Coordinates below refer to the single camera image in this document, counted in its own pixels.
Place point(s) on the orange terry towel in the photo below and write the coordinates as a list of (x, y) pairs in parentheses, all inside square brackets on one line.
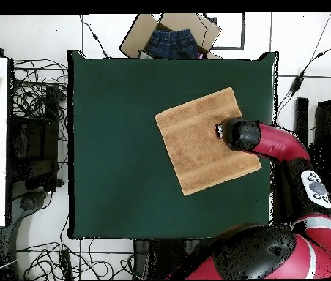
[(194, 146)]

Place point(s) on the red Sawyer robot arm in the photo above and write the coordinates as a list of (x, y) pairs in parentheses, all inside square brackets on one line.
[(279, 143)]

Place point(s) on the blue denim jeans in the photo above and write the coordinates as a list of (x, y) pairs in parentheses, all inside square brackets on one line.
[(171, 44)]

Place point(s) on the dark green table cloth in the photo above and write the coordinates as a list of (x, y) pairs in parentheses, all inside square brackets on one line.
[(109, 175)]

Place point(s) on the brown cardboard box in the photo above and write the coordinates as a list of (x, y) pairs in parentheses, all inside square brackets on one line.
[(136, 38)]

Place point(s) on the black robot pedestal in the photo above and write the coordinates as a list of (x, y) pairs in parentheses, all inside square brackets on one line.
[(153, 257)]

